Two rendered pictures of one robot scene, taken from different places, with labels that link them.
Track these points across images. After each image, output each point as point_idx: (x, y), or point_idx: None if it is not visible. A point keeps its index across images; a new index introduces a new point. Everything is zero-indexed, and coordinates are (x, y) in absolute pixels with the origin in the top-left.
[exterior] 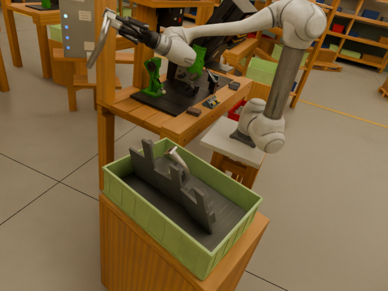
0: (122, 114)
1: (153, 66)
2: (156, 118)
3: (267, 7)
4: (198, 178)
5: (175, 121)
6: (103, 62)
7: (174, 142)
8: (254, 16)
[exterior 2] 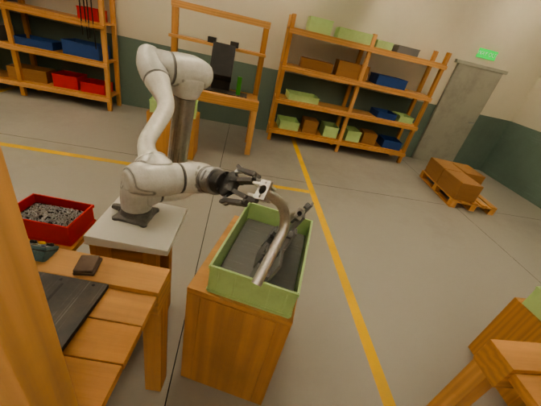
0: (116, 383)
1: None
2: (122, 312)
3: (158, 70)
4: (229, 249)
5: (133, 281)
6: (65, 388)
7: (214, 256)
8: (168, 87)
